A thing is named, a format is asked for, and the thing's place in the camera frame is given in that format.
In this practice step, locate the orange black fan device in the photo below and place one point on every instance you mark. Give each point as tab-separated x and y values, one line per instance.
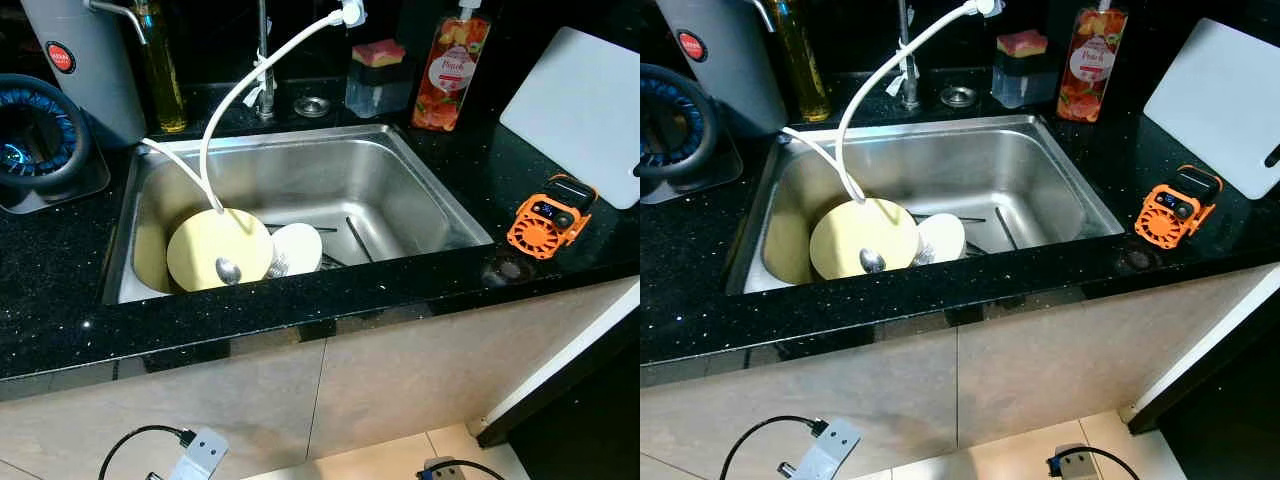
545	225
1175	215

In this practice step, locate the white cutting board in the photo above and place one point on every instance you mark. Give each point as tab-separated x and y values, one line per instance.
1220	100
580	110

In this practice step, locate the grey kettle red logo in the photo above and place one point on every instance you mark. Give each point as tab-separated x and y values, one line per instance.
720	60
80	70

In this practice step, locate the yellow plate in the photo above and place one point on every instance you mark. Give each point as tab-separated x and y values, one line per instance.
205	245
855	238

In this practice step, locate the beige cabinet door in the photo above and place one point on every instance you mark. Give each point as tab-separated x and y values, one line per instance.
800	400
1080	360
420	370
200	410

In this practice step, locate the metal spoon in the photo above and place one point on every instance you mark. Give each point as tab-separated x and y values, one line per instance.
228	270
872	260

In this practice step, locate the yellow oil bottle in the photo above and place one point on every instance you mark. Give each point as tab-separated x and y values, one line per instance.
165	80
805	60

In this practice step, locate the peach soap bottle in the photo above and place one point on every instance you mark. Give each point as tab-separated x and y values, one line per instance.
450	75
1092	65

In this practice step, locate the stainless steel sink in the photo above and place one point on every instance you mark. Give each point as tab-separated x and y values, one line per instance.
380	180
1010	170

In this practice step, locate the dark thin utensil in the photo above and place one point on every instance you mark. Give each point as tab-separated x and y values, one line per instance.
300	229
1003	228
950	218
357	240

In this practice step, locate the white bowl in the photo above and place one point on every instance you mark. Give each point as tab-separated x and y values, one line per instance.
300	248
943	238

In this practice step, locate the clear sponge holder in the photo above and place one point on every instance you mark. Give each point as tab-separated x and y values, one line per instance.
375	92
1020	80

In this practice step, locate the pink yellow sponge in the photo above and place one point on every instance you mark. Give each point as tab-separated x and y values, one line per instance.
1022	42
378	52

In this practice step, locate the metal faucet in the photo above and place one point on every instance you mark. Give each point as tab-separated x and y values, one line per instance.
905	55
265	70

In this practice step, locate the round metal counter cap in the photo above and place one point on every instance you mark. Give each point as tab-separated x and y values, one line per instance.
958	96
313	105

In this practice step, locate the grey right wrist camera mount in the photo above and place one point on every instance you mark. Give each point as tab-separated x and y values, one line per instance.
1072	465
442	470

